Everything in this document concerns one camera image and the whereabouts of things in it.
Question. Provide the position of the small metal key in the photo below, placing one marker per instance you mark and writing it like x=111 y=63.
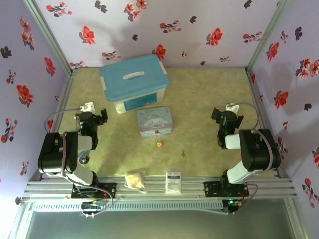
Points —
x=183 y=154

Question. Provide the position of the pastel cartoon tin box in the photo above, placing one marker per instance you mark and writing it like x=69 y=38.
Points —
x=154 y=120

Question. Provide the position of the small brass padlock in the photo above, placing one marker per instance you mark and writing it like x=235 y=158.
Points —
x=160 y=144

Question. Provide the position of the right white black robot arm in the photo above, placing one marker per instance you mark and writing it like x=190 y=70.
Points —
x=259 y=149

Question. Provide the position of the blue lidded plastic storage box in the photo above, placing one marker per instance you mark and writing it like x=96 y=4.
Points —
x=134 y=79

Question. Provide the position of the clear bag with beige contents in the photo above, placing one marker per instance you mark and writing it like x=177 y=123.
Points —
x=134 y=180

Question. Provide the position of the white packet with blue label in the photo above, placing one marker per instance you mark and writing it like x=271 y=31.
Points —
x=173 y=181

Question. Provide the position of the grey metal panel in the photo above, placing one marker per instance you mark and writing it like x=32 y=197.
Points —
x=159 y=226

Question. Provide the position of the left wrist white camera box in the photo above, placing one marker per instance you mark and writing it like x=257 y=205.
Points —
x=87 y=107

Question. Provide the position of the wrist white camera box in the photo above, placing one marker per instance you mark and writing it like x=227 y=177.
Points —
x=231 y=107
x=87 y=107

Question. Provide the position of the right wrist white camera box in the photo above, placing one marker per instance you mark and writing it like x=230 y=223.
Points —
x=231 y=107

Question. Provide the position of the aluminium side rail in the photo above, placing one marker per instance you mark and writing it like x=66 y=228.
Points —
x=62 y=99
x=256 y=99

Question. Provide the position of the long aluminium base rail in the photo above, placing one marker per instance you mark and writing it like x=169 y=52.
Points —
x=189 y=186

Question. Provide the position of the aluminium corner post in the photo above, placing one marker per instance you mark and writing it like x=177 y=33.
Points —
x=50 y=35
x=267 y=35

